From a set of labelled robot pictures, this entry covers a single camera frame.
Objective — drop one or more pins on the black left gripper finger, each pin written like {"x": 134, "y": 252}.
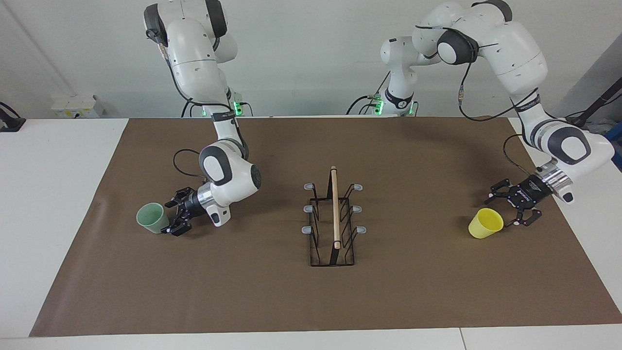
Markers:
{"x": 503, "y": 188}
{"x": 528, "y": 215}

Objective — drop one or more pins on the brown table mat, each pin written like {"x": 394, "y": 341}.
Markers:
{"x": 243, "y": 291}

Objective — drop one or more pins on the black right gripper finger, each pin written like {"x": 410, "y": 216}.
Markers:
{"x": 181, "y": 197}
{"x": 182, "y": 224}

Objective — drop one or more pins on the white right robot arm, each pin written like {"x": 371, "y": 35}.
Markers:
{"x": 194, "y": 58}

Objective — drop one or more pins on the yellow plastic cup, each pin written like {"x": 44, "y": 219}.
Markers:
{"x": 483, "y": 224}

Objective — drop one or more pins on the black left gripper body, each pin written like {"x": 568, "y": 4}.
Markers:
{"x": 532, "y": 190}

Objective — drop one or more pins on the white power socket box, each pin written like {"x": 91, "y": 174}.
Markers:
{"x": 77, "y": 106}

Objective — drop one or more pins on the black table clamp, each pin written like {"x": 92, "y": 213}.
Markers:
{"x": 9, "y": 121}

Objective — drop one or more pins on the pale green plastic cup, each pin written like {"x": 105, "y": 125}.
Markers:
{"x": 151, "y": 218}

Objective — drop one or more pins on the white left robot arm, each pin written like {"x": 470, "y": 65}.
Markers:
{"x": 510, "y": 53}

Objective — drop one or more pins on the black stand pole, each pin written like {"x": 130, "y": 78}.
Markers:
{"x": 600, "y": 101}

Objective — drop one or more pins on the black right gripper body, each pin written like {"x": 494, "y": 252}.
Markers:
{"x": 194, "y": 203}

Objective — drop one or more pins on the blue crate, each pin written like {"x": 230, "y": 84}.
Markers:
{"x": 616, "y": 150}

